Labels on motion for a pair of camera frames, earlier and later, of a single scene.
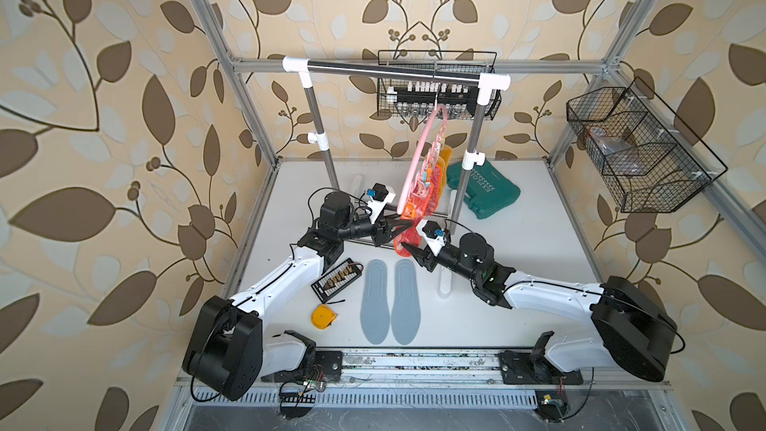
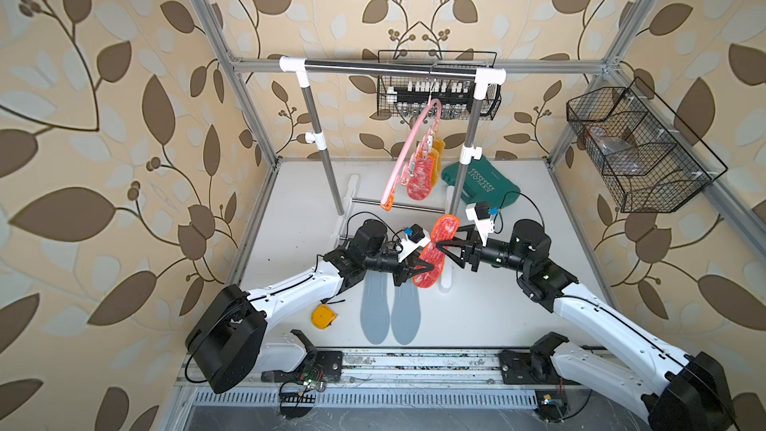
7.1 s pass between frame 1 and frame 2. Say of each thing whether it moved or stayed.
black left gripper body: moved
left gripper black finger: moved
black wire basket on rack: stayed
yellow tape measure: stayed
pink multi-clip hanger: moved
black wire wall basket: stayed
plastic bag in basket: stayed
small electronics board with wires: stayed
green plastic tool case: stayed
